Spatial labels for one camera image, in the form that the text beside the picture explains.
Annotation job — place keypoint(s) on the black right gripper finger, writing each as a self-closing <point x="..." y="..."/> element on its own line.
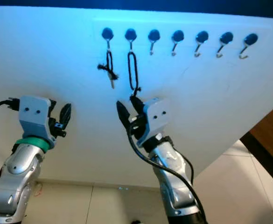
<point x="137" y="103"/>
<point x="123" y="112"/>

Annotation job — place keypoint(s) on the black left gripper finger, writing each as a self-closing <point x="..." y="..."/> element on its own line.
<point x="52" y="105"/>
<point x="64" y="113"/>

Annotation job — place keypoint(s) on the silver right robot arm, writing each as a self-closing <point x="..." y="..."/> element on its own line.
<point x="173" y="186"/>

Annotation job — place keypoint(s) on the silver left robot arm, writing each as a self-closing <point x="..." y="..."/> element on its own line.
<point x="19" y="172"/>

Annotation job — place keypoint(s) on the dark brown wooden furniture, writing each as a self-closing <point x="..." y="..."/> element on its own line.
<point x="267" y="130"/>

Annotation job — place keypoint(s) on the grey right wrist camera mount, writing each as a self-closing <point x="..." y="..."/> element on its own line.
<point x="157" y="116"/>

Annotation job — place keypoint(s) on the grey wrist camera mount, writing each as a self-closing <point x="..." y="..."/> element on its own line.
<point x="36" y="116"/>
<point x="157" y="116"/>

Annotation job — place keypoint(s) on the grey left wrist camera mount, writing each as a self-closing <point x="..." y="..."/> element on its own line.
<point x="36" y="116"/>

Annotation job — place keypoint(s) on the dark-headed silver wall hook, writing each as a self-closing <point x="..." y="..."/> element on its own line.
<point x="154" y="35"/>
<point x="226" y="37"/>
<point x="202" y="36"/>
<point x="178" y="35"/>
<point x="130" y="33"/>
<point x="107" y="33"/>
<point x="250" y="38"/>

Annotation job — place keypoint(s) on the white hook rail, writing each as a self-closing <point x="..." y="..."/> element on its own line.
<point x="187" y="23"/>

